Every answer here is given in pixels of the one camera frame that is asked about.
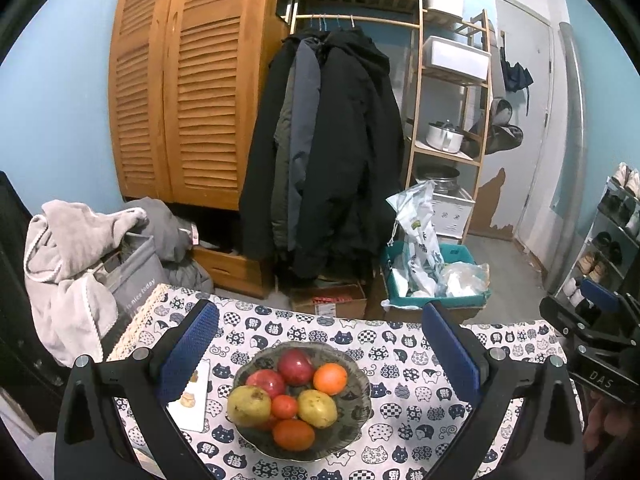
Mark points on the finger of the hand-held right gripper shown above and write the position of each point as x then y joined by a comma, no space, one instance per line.
600,294
570,317

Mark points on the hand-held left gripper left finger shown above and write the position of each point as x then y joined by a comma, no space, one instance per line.
192,345

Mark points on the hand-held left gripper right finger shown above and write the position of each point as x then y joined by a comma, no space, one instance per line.
450,355

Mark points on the green yellow mango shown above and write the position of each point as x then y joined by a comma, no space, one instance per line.
248,405

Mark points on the red apple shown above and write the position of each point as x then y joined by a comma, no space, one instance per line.
296,366
266,382

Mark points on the green glass bowl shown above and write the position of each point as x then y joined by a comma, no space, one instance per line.
355,400

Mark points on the small tangerine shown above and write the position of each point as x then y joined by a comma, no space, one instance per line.
284,406

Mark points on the large orange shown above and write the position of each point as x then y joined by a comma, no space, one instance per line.
330,378
293,434

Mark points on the person's right hand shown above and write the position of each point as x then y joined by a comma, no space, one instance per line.
615,425

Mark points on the rows of assorted shoes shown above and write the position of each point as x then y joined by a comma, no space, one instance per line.
595,265

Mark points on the cat print tablecloth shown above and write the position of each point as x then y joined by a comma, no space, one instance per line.
410,360

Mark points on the grey shoe rack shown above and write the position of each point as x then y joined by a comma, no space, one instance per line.
607,240

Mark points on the white card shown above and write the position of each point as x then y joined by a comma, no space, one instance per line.
192,405

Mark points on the clear plastic bag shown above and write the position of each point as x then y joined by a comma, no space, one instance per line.
465,280

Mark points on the wooden drawer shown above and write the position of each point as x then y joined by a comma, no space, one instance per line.
230,267

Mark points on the grey laundry basket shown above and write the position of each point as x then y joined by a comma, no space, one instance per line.
137,275

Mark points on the teal box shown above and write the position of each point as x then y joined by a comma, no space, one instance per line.
465,255

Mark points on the grey clothes pile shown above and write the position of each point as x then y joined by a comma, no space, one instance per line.
165,230

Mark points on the white printed rice bag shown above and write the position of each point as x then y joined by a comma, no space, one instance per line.
417,230

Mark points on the small open cardboard box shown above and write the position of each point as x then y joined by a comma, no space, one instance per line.
330,302

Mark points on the grey metal pipe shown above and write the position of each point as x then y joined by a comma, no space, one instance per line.
572,160

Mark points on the white perforated basket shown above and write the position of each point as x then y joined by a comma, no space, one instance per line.
455,215

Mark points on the light grey door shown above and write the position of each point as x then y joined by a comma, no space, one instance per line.
530,160

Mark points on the steel pot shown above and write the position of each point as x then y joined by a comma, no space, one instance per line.
440,180

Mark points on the black upright panel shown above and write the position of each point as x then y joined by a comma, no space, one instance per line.
20,285

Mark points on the black jacket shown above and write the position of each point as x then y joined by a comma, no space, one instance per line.
260,170

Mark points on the grey hanging bag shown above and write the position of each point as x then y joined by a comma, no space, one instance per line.
502,132

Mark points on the wooden shelf rack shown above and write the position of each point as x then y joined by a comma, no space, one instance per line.
477,125

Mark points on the white pot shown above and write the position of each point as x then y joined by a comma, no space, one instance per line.
444,137

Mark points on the black hooded coat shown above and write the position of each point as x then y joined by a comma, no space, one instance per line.
350,160

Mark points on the wooden louvered wardrobe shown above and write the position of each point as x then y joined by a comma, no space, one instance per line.
200,110

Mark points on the grey jacket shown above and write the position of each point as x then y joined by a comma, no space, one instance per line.
304,110

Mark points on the white storage bin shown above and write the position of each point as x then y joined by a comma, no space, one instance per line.
455,57

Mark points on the wooden clothes rail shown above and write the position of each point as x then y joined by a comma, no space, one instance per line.
350,2

